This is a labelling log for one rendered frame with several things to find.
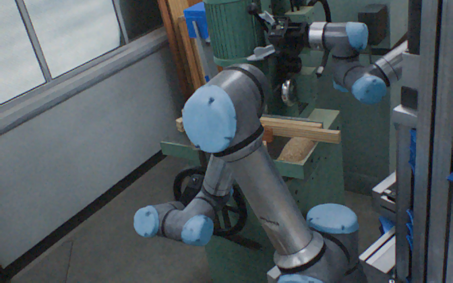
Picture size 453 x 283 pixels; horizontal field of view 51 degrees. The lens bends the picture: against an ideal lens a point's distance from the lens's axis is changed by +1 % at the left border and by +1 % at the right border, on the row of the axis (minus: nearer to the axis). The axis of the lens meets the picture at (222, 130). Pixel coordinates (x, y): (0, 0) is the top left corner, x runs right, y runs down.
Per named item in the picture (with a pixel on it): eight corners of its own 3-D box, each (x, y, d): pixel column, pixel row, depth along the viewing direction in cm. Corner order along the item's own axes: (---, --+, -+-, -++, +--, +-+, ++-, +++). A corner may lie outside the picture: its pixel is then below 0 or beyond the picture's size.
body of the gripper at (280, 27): (270, 15, 140) (309, 15, 134) (280, 29, 147) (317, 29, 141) (264, 38, 139) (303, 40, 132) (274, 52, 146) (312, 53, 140)
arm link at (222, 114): (359, 271, 107) (247, 58, 94) (339, 324, 96) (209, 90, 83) (313, 273, 115) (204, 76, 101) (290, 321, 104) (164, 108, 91)
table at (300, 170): (147, 167, 182) (143, 153, 179) (190, 129, 204) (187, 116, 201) (294, 197, 152) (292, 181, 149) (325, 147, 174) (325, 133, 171)
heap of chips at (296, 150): (276, 159, 161) (275, 149, 160) (292, 139, 172) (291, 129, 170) (301, 163, 157) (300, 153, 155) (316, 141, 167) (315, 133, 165)
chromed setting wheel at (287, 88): (282, 112, 179) (278, 81, 173) (294, 97, 188) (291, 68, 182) (289, 112, 177) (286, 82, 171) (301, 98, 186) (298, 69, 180)
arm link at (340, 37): (361, 58, 129) (360, 27, 125) (322, 56, 135) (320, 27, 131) (369, 47, 135) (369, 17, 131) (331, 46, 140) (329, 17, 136)
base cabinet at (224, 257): (216, 308, 224) (187, 185, 190) (268, 229, 266) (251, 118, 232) (307, 341, 201) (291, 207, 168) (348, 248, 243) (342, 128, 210)
